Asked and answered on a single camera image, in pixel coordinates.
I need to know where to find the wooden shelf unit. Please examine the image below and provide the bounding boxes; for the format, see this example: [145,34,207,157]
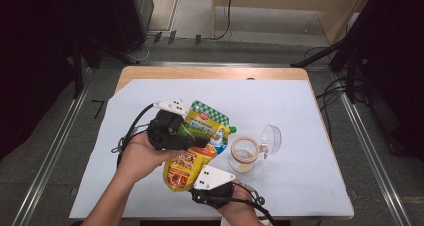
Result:
[211,0,373,46]

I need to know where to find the glass jar with hinged lid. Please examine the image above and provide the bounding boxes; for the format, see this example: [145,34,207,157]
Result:
[228,124,283,175]

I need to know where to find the black hanging cable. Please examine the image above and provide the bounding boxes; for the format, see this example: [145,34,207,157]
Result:
[213,0,235,41]

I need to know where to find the white table mat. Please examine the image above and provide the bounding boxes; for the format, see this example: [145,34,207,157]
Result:
[69,78,355,220]

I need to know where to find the dark curtain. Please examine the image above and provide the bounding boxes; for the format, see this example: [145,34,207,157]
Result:
[0,0,113,160]
[353,0,424,160]

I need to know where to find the person's left hand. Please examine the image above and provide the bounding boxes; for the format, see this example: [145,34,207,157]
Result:
[116,131,184,188]

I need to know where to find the left hand-held gripper cable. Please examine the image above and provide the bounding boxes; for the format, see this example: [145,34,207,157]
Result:
[111,103,156,169]

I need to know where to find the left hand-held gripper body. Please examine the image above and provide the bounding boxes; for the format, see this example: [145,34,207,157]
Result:
[146,99,191,151]

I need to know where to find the black cabinet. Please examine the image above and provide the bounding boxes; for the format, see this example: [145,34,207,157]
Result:
[109,0,155,54]

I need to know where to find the right hand-held gripper cable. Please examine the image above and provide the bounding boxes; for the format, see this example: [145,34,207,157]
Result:
[233,182,280,226]

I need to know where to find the metal floor rail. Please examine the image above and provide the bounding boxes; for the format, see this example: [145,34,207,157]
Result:
[338,92,413,226]
[11,85,91,226]

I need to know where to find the black floor cables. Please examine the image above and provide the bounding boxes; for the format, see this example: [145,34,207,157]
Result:
[314,45,368,144]

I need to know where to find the hand-held gripper cable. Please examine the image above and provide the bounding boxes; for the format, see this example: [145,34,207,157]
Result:
[111,103,156,169]
[233,182,280,226]

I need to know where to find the yellow green spouted pouch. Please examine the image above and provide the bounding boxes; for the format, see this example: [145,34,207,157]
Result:
[162,100,238,193]

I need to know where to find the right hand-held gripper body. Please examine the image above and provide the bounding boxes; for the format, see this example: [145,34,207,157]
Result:
[189,165,237,210]

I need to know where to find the person's right hand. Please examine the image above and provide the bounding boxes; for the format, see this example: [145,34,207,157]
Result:
[216,179,260,221]

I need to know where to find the black metal stand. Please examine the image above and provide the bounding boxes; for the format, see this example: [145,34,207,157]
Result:
[71,35,134,99]
[289,0,378,104]

